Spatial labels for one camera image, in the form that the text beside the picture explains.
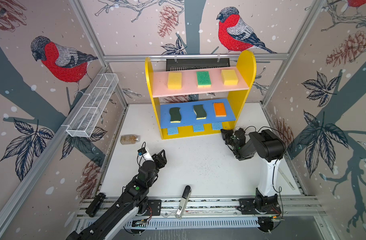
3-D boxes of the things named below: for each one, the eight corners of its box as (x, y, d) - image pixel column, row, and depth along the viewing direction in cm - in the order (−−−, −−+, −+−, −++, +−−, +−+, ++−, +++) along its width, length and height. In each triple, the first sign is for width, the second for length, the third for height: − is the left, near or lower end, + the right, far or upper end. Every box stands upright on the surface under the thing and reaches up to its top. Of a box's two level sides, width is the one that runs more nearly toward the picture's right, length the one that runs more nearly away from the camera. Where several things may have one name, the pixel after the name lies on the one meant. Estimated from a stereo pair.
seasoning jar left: (122, 145, 99) (119, 141, 95) (124, 139, 103) (121, 134, 99) (139, 145, 99) (136, 141, 95) (140, 138, 103) (138, 134, 99)
